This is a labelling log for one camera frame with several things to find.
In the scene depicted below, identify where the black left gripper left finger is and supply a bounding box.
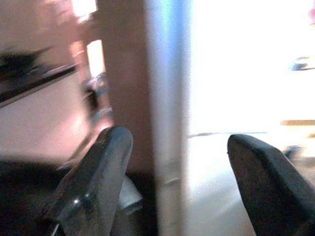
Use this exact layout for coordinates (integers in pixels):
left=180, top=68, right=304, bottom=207
left=40, top=126, right=134, bottom=236

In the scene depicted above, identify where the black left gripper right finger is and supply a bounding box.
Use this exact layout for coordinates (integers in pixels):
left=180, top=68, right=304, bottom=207
left=226, top=134, right=315, bottom=236

